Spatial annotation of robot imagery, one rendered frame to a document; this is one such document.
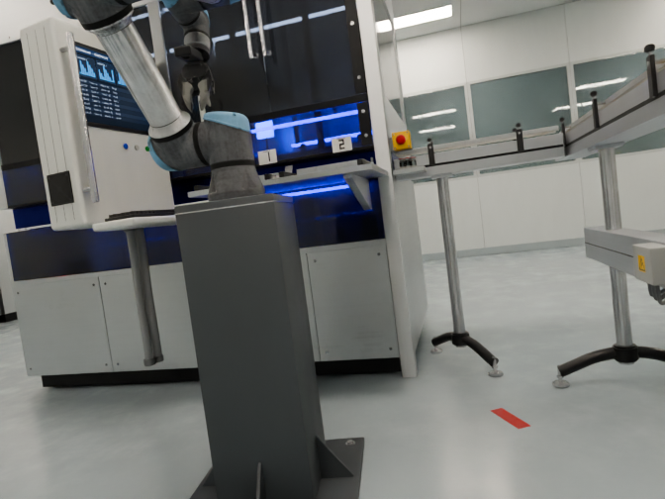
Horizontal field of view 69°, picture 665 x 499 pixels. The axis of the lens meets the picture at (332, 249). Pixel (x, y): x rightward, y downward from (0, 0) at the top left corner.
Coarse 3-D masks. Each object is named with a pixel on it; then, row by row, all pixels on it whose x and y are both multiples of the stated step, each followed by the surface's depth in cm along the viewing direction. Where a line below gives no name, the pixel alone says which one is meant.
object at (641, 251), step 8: (632, 248) 125; (640, 248) 119; (648, 248) 115; (656, 248) 113; (664, 248) 113; (640, 256) 120; (648, 256) 115; (656, 256) 113; (664, 256) 113; (640, 264) 120; (648, 264) 115; (656, 264) 114; (664, 264) 113; (640, 272) 121; (648, 272) 116; (656, 272) 114; (664, 272) 113; (648, 280) 116; (656, 280) 114; (664, 280) 113
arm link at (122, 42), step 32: (64, 0) 98; (96, 0) 98; (96, 32) 103; (128, 32) 106; (128, 64) 109; (160, 96) 117; (160, 128) 121; (192, 128) 125; (160, 160) 127; (192, 160) 126
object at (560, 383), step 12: (612, 348) 171; (624, 348) 168; (636, 348) 167; (648, 348) 168; (576, 360) 174; (588, 360) 172; (600, 360) 171; (624, 360) 168; (636, 360) 168; (660, 360) 168; (564, 372) 174; (552, 384) 177; (564, 384) 174
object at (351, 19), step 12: (348, 0) 199; (348, 12) 199; (348, 24) 200; (348, 36) 200; (360, 48) 199; (360, 60) 200; (360, 72) 200; (360, 84) 201; (360, 108) 201; (360, 120) 202; (360, 132) 202; (372, 144) 201
